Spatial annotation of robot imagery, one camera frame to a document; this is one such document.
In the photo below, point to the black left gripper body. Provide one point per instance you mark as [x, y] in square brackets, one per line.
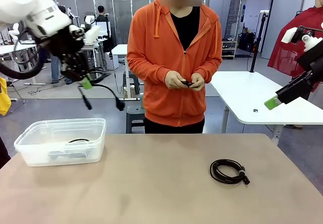
[66, 47]

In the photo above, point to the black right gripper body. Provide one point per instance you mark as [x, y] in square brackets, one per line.
[315, 62]

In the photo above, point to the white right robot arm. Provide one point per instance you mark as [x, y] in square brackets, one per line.
[313, 45]

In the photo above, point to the person's right forearm orange sleeve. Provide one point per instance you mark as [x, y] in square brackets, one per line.
[149, 70]

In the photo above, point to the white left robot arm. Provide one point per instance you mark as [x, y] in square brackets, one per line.
[25, 4]

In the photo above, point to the person's left forearm orange sleeve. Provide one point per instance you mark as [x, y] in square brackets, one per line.
[213, 70]

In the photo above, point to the person's right hand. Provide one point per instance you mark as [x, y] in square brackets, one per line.
[174, 80]

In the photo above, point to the person's left hand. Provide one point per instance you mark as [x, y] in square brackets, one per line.
[199, 82]

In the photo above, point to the grey background desk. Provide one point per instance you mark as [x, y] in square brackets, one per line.
[89, 48]

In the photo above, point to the man in black with cap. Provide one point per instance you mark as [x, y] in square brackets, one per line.
[56, 67]

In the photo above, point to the brown shoe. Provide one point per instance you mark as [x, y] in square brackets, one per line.
[294, 126]

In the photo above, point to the bystander in black top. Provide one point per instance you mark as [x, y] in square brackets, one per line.
[101, 17]

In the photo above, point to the white background table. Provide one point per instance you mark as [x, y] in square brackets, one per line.
[119, 50]

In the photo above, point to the dark step stool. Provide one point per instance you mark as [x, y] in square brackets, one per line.
[135, 113]

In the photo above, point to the black tripod stand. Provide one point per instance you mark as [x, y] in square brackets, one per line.
[261, 29]

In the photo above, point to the black bag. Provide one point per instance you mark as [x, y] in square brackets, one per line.
[246, 42]

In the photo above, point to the shoe rack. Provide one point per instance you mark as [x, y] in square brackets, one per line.
[228, 53]

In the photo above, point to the yellow object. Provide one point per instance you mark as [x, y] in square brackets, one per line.
[3, 100]

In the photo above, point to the person in orange hoodie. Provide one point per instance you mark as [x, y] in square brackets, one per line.
[161, 45]

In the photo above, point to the clear plastic storage box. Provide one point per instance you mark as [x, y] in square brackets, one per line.
[38, 156]

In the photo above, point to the dark maroon object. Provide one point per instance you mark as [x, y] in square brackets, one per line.
[3, 153]

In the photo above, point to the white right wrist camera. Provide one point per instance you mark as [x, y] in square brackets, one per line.
[287, 36]

